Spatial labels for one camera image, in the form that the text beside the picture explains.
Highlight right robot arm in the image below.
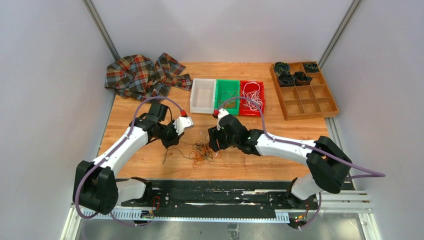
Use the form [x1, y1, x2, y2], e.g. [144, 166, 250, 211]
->
[208, 114, 352, 209]

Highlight red plastic bin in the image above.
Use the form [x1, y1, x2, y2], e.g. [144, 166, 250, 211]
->
[239, 80, 266, 117]

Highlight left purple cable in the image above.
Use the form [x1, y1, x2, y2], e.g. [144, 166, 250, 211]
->
[74, 96, 188, 228]

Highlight white plastic bin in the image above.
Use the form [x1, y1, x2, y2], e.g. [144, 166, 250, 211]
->
[190, 78, 217, 114]

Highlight white cable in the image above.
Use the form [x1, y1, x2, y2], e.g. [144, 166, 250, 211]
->
[240, 81, 265, 113]

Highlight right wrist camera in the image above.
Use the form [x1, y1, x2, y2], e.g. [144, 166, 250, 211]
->
[212, 108, 229, 131]

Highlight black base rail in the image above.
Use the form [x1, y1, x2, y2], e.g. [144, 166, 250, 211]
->
[113, 179, 372, 227]

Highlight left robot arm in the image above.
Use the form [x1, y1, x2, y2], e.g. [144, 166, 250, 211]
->
[72, 102, 194, 215]

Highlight black coiled roll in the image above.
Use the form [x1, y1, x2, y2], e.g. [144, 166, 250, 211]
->
[302, 62, 320, 74]
[273, 61, 290, 76]
[277, 73, 296, 88]
[293, 71, 313, 86]

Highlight plaid cloth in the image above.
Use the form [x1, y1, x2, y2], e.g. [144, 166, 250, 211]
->
[104, 53, 193, 101]

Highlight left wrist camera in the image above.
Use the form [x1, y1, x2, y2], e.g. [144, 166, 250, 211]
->
[173, 116, 194, 136]

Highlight wooden compartment tray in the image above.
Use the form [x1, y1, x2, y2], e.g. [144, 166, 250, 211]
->
[270, 61, 340, 121]

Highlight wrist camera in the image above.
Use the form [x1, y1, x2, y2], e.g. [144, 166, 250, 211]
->
[173, 116, 194, 136]
[212, 108, 229, 131]

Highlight black cable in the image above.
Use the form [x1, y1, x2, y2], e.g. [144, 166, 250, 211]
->
[161, 140, 216, 165]

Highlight purple cable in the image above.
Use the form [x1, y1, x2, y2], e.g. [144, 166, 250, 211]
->
[216, 96, 386, 180]
[74, 96, 188, 228]

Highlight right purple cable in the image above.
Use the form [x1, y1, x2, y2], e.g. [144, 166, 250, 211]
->
[216, 96, 386, 180]

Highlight green plastic bin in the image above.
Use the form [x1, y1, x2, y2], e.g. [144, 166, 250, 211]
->
[214, 79, 240, 116]

